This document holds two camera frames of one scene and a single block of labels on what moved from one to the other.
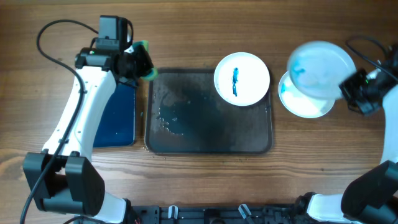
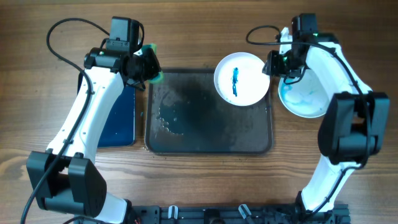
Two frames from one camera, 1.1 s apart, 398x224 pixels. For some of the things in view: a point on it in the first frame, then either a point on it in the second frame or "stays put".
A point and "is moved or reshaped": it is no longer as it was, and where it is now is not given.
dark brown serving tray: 185,114 stays put
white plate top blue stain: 242,79 stays put
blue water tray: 115,126 stays put
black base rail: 221,214 stays put
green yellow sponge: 154,73 is moved or reshaped
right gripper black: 347,87 -> 273,68
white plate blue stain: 318,68 is moved or reshaped
